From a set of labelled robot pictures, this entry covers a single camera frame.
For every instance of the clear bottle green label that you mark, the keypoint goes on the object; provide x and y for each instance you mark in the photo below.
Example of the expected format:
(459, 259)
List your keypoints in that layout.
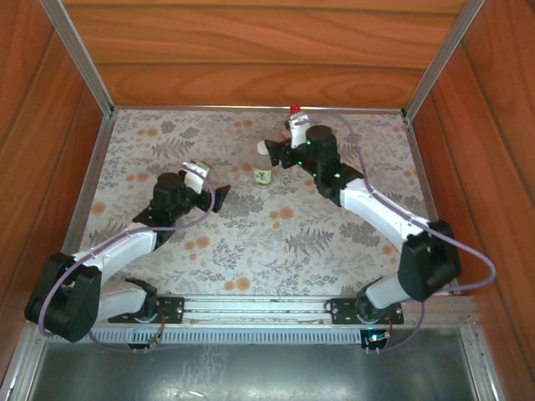
(262, 171)

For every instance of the red bottle cap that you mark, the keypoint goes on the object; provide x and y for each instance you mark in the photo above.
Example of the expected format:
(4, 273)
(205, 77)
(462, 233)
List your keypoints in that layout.
(295, 108)

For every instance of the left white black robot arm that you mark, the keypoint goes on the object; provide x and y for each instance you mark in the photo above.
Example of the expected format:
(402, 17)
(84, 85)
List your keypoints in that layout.
(121, 248)

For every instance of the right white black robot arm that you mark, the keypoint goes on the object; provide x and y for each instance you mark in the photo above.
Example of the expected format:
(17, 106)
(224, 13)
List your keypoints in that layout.
(376, 209)

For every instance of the floral patterned table cloth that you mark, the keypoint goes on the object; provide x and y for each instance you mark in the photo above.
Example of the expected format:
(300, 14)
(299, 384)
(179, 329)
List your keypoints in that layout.
(259, 259)

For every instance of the grey sheet metal panel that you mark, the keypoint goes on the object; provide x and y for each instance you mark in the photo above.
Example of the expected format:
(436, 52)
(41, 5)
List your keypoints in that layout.
(259, 372)

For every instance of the aluminium frame cross bar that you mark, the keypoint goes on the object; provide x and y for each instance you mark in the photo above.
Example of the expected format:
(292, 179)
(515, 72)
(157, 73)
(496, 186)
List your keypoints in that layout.
(209, 108)

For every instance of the aluminium frame side rail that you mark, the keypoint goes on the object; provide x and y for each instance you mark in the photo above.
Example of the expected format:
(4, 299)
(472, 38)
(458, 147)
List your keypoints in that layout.
(90, 179)
(422, 175)

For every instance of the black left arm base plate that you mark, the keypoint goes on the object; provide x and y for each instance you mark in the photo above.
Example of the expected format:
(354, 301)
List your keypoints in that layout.
(171, 309)

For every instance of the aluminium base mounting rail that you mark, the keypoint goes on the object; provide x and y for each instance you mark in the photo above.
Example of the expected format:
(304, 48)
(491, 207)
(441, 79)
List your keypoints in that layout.
(259, 307)

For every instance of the aluminium frame post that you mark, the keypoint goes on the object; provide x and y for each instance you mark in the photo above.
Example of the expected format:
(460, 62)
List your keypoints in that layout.
(79, 58)
(443, 58)

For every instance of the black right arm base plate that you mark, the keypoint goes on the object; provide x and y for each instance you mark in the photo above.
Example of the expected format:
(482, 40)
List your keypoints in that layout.
(342, 311)

